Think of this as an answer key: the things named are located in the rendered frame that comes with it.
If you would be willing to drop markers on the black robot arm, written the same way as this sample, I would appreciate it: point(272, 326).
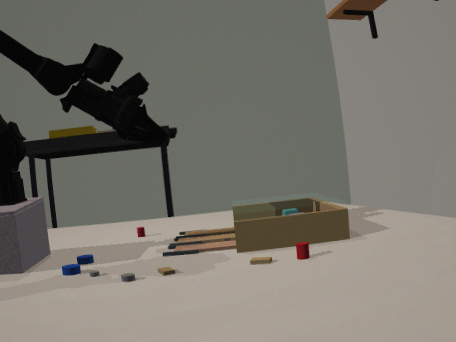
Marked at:
point(99, 66)

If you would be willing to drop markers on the small yellow-brown flat block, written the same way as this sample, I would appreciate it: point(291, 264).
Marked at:
point(166, 271)

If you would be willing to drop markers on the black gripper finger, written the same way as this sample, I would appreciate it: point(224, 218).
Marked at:
point(144, 126)
point(144, 139)

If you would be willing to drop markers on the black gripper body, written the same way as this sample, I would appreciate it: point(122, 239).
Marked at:
point(115, 112)

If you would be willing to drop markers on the dark blue short cylinder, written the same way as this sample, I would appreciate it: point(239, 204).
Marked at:
point(72, 269)
point(85, 259)

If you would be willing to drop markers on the grey short cylinder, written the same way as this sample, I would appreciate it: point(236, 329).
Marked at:
point(128, 277)

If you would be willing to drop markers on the tan cube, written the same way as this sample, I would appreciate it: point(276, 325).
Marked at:
point(260, 260)

